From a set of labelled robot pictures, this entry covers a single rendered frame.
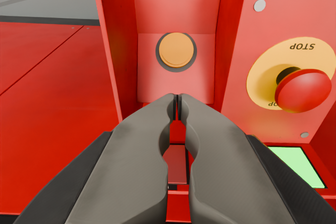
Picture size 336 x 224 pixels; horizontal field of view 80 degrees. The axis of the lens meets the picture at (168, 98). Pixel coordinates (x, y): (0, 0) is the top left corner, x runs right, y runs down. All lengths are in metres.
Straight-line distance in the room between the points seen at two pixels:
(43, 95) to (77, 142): 0.17
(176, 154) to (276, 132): 0.11
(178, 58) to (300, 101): 0.12
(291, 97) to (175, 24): 0.14
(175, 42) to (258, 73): 0.09
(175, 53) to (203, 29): 0.04
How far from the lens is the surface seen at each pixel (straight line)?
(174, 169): 0.21
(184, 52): 0.23
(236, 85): 0.19
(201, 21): 0.24
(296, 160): 0.25
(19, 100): 0.52
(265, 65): 0.19
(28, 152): 0.39
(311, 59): 0.20
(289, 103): 0.18
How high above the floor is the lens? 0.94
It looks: 54 degrees down
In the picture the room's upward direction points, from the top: 177 degrees counter-clockwise
